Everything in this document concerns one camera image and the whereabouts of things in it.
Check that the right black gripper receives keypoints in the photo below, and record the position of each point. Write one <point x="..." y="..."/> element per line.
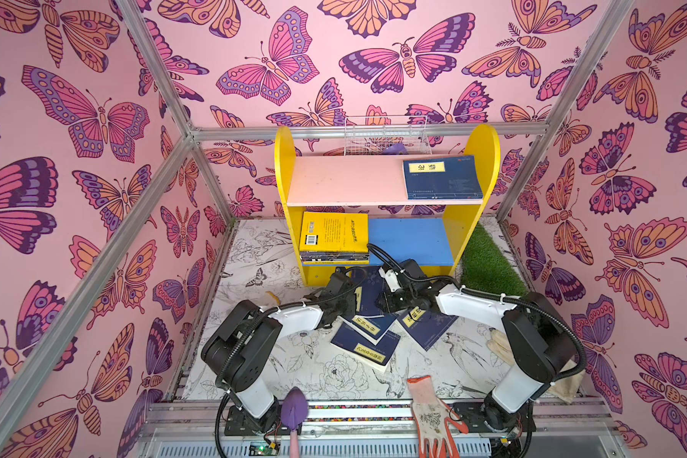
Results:
<point x="394" y="281"/>

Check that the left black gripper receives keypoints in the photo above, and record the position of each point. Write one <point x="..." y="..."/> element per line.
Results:
<point x="351" y="304"/>

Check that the navy book yellow label back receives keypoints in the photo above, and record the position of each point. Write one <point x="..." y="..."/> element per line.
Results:
<point x="371" y="290"/>

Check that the thick navy book yellow spine label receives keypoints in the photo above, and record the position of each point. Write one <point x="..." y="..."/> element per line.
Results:
<point x="379" y="355"/>

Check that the navy book yellow label front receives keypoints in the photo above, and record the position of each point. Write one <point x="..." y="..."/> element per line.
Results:
<point x="452" y="178"/>

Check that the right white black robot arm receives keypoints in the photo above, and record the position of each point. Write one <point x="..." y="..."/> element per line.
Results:
<point x="545" y="349"/>

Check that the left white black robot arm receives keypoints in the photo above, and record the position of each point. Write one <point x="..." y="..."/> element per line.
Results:
<point x="238" y="351"/>

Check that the navy book yellow label middle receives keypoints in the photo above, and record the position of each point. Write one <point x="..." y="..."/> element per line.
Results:
<point x="424" y="326"/>

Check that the yellow pink blue bookshelf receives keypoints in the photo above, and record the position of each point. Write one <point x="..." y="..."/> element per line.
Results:
<point x="436" y="243"/>

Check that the green artificial grass mat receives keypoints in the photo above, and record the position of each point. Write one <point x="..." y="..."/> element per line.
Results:
<point x="485" y="268"/>

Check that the purple garden trowel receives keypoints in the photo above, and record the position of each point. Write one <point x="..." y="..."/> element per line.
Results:
<point x="294" y="412"/>

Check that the red white work glove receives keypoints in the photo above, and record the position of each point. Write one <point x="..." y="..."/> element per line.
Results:
<point x="433" y="419"/>

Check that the purple object in basket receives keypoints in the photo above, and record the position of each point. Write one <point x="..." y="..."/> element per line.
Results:
<point x="395" y="149"/>

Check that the green circuit board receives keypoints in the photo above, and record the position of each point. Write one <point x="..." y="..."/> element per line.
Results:
<point x="263" y="449"/>

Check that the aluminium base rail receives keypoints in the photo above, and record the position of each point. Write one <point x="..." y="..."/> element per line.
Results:
<point x="381" y="429"/>

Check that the white wire basket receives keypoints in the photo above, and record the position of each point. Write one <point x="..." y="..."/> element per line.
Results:
<point x="370" y="135"/>

